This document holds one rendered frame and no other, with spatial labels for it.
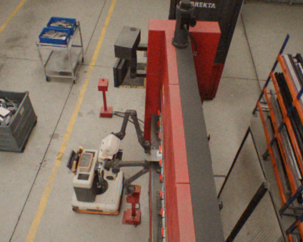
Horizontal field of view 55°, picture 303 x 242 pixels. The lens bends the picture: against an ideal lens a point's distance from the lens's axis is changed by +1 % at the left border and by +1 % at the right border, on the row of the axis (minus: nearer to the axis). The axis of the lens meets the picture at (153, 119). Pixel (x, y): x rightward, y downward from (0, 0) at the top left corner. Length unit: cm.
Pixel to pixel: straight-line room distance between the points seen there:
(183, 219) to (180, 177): 30
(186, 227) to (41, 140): 391
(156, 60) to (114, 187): 192
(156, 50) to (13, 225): 309
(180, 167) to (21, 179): 336
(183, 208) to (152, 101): 249
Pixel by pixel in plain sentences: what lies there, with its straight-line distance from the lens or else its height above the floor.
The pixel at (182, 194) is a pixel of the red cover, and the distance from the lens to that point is 206.
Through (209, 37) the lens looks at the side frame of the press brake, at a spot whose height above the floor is 223.
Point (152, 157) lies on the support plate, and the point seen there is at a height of 100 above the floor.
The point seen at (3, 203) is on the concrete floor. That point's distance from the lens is 496.
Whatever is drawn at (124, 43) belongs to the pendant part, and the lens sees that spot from 394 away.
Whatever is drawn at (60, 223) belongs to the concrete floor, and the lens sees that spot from 456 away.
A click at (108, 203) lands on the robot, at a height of 28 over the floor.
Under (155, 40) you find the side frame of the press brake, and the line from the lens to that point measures 362.
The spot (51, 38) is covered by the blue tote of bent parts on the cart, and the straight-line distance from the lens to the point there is 595.
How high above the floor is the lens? 409
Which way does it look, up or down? 47 degrees down
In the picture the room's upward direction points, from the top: 5 degrees clockwise
